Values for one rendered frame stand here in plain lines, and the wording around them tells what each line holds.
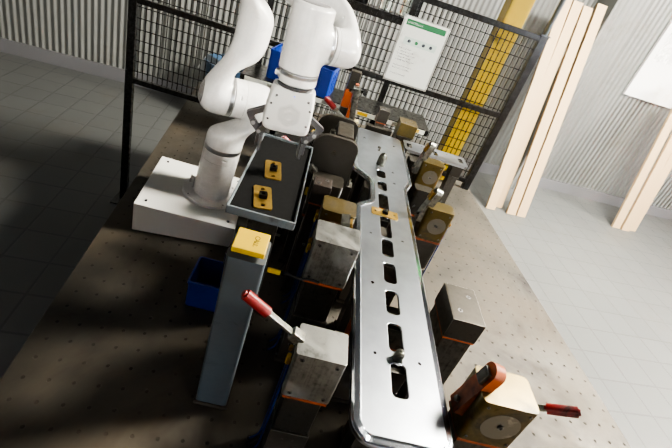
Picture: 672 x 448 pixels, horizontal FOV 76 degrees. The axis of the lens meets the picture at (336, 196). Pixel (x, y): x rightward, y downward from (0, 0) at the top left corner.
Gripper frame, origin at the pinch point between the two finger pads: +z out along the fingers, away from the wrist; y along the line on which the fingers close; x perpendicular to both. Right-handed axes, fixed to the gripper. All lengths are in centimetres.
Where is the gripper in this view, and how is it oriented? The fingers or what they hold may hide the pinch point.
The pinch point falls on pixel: (278, 148)
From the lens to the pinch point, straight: 97.9
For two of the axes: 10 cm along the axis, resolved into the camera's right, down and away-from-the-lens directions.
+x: -1.0, -5.4, 8.3
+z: -2.9, 8.2, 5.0
